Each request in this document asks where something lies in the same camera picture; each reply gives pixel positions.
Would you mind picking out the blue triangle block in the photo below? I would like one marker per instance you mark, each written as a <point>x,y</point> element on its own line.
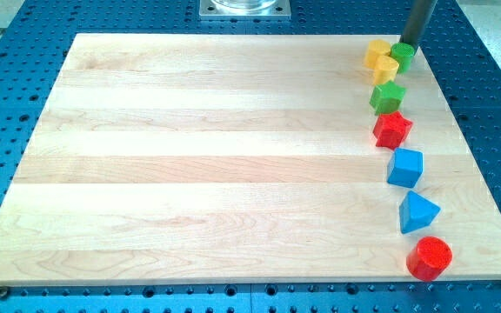
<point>416,212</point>

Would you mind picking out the yellow block front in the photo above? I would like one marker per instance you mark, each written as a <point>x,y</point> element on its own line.
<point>385,70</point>

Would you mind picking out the yellow block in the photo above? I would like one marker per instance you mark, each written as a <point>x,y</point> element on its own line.
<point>385,70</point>
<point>375,49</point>

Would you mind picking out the red cylinder block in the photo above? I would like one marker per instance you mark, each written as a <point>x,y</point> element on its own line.
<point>429,258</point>

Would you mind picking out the green cylinder block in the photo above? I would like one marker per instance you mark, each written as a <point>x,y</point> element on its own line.
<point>403,54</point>

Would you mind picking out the yellow block rear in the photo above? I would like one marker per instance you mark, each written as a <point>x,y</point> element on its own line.
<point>375,49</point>

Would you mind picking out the blue cube block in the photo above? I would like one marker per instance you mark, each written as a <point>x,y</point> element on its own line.
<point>405,167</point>

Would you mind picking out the blue perforated table plate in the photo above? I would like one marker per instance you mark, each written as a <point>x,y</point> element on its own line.
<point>35,42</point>

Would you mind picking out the red star block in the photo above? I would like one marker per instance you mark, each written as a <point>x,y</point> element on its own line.
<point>391,130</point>

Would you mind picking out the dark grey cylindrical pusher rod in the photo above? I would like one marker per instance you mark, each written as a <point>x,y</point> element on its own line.
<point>417,22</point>

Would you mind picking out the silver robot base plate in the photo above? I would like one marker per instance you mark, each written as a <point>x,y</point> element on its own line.
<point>244,9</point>

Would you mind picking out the green star block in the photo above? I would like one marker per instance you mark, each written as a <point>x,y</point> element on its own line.
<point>386,98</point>

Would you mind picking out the wooden board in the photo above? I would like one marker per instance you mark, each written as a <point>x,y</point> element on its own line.
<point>176,159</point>

